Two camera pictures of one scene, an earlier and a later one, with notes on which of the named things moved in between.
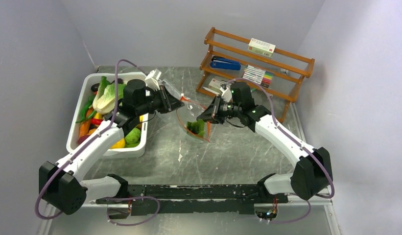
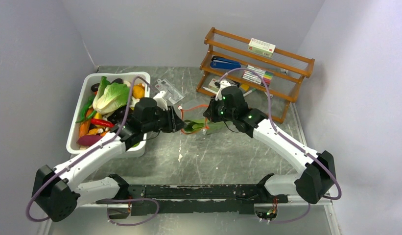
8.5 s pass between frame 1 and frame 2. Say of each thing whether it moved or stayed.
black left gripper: moved
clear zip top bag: moved
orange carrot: stayed
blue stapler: stayed
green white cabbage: stayed
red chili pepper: stayed
